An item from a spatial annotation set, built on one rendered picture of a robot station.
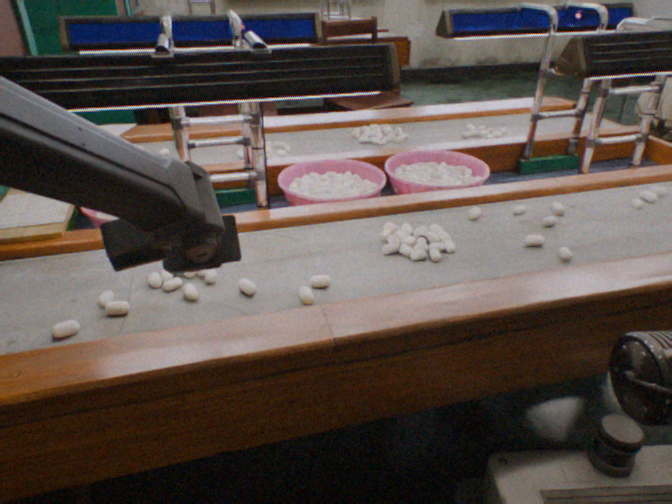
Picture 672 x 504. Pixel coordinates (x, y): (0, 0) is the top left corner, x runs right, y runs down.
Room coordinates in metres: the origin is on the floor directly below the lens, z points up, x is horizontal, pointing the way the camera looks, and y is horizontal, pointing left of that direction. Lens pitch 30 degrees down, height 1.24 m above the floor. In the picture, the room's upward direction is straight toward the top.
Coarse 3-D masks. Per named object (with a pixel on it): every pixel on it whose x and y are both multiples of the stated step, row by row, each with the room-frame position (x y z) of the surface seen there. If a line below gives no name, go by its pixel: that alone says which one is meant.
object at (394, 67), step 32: (0, 64) 0.78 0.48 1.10; (32, 64) 0.79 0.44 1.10; (64, 64) 0.80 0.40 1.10; (96, 64) 0.81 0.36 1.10; (128, 64) 0.83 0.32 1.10; (160, 64) 0.84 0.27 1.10; (192, 64) 0.85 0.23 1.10; (224, 64) 0.86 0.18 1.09; (256, 64) 0.87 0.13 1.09; (288, 64) 0.88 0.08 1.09; (320, 64) 0.90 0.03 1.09; (352, 64) 0.91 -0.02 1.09; (384, 64) 0.92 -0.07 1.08; (64, 96) 0.78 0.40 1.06; (96, 96) 0.79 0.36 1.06; (128, 96) 0.80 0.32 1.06; (160, 96) 0.81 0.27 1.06; (192, 96) 0.82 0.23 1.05; (224, 96) 0.83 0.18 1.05; (256, 96) 0.85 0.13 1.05; (288, 96) 0.86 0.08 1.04
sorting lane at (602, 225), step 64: (640, 192) 1.18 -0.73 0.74; (64, 256) 0.87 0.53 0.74; (256, 256) 0.87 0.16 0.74; (320, 256) 0.87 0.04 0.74; (384, 256) 0.87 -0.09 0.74; (448, 256) 0.87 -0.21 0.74; (512, 256) 0.87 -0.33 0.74; (576, 256) 0.87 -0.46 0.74; (0, 320) 0.67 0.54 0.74; (64, 320) 0.66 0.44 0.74; (128, 320) 0.66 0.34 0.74; (192, 320) 0.66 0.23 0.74
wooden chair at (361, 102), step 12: (324, 24) 3.38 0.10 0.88; (336, 24) 3.43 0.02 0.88; (348, 24) 3.49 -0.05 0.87; (360, 24) 3.54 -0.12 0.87; (372, 24) 3.58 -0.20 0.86; (324, 36) 3.37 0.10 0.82; (336, 36) 3.43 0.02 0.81; (372, 36) 3.58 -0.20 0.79; (324, 96) 3.36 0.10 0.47; (336, 96) 3.39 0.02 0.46; (348, 96) 3.39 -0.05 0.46; (360, 96) 3.40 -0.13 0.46; (372, 96) 3.42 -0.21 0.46; (384, 96) 3.41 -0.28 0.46; (396, 96) 3.39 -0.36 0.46; (324, 108) 3.36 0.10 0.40; (336, 108) 3.25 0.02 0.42; (348, 108) 3.11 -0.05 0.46; (360, 108) 3.10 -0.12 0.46; (372, 108) 3.10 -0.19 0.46; (384, 108) 3.14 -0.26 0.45
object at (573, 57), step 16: (640, 32) 1.08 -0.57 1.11; (656, 32) 1.09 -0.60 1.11; (576, 48) 1.03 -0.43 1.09; (592, 48) 1.04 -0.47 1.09; (608, 48) 1.04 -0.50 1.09; (624, 48) 1.05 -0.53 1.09; (640, 48) 1.06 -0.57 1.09; (656, 48) 1.07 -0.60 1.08; (560, 64) 1.06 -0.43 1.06; (576, 64) 1.02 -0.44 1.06; (592, 64) 1.02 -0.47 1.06; (608, 64) 1.03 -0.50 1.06; (624, 64) 1.03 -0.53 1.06; (640, 64) 1.04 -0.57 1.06; (656, 64) 1.05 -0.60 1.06
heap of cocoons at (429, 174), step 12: (396, 168) 1.34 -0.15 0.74; (408, 168) 1.34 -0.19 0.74; (420, 168) 1.34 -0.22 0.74; (432, 168) 1.36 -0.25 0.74; (444, 168) 1.34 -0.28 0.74; (456, 168) 1.35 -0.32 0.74; (468, 168) 1.34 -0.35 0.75; (420, 180) 1.26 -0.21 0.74; (432, 180) 1.26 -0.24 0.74; (444, 180) 1.26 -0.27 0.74; (456, 180) 1.26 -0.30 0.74; (468, 180) 1.25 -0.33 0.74; (396, 192) 1.24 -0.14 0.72
